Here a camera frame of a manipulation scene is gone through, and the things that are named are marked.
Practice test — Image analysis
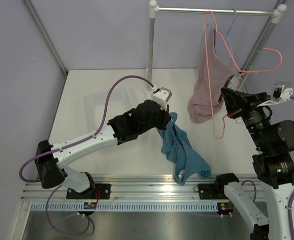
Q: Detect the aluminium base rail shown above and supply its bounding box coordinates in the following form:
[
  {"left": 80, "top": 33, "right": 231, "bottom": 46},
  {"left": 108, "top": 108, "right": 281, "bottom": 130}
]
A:
[{"left": 21, "top": 175, "right": 229, "bottom": 212}]

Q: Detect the aluminium frame post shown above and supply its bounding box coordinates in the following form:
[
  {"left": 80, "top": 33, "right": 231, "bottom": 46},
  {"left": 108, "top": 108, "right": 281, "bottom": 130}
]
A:
[
  {"left": 239, "top": 0, "right": 287, "bottom": 76},
  {"left": 22, "top": 0, "right": 69, "bottom": 77}
]

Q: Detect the white plastic basket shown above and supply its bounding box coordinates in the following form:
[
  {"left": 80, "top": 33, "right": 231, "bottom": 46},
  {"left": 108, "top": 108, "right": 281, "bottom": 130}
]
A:
[{"left": 83, "top": 87, "right": 134, "bottom": 132}]

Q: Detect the pink tank top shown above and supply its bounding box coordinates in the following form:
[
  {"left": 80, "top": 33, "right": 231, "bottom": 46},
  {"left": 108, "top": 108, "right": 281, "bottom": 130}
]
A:
[{"left": 187, "top": 29, "right": 237, "bottom": 124}]

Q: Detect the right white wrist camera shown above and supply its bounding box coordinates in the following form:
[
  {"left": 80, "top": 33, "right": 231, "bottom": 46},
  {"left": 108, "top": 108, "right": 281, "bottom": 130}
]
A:
[{"left": 258, "top": 81, "right": 293, "bottom": 107}]

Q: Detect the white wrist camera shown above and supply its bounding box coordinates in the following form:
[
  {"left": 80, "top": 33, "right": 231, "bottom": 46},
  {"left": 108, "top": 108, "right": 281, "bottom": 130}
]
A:
[
  {"left": 258, "top": 81, "right": 293, "bottom": 107},
  {"left": 151, "top": 85, "right": 172, "bottom": 110}
]

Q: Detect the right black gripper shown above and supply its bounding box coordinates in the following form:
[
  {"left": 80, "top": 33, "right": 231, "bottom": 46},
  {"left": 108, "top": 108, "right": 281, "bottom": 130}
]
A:
[{"left": 222, "top": 86, "right": 271, "bottom": 150}]

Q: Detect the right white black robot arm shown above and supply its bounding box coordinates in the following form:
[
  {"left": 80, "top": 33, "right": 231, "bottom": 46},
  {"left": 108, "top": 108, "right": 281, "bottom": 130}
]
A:
[{"left": 194, "top": 83, "right": 294, "bottom": 240}]

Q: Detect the pink wire hanger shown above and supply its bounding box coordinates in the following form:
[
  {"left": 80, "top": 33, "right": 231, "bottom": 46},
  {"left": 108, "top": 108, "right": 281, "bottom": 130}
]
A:
[{"left": 204, "top": 11, "right": 282, "bottom": 139}]

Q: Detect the blue tank top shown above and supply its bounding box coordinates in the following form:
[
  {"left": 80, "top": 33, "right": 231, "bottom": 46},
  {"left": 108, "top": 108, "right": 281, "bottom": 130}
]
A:
[{"left": 157, "top": 112, "right": 211, "bottom": 185}]

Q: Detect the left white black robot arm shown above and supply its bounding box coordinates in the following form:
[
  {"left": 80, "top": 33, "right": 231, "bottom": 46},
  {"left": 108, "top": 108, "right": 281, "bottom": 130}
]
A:
[{"left": 35, "top": 100, "right": 171, "bottom": 199}]

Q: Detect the silver clothes rack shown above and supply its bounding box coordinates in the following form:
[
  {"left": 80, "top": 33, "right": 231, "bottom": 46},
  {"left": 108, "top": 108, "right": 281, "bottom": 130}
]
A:
[{"left": 144, "top": 0, "right": 287, "bottom": 101}]

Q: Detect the blue wire hanger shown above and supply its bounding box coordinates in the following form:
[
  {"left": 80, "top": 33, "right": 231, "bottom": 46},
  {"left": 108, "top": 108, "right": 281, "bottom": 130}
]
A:
[{"left": 206, "top": 7, "right": 240, "bottom": 90}]

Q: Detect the right aluminium frame post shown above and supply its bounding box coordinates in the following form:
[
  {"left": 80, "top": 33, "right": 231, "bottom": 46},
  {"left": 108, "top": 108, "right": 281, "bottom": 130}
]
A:
[{"left": 239, "top": 0, "right": 287, "bottom": 76}]

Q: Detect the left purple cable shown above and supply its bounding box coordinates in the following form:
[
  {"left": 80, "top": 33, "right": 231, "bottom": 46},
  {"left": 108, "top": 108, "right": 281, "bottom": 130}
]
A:
[{"left": 20, "top": 74, "right": 160, "bottom": 237}]

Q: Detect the left aluminium frame post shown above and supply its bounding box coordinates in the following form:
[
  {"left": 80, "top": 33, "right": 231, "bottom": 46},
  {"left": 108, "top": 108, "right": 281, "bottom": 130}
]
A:
[{"left": 22, "top": 0, "right": 69, "bottom": 77}]

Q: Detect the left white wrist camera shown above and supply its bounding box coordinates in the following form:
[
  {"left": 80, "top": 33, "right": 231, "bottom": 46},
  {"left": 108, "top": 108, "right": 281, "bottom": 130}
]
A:
[{"left": 151, "top": 85, "right": 172, "bottom": 110}]

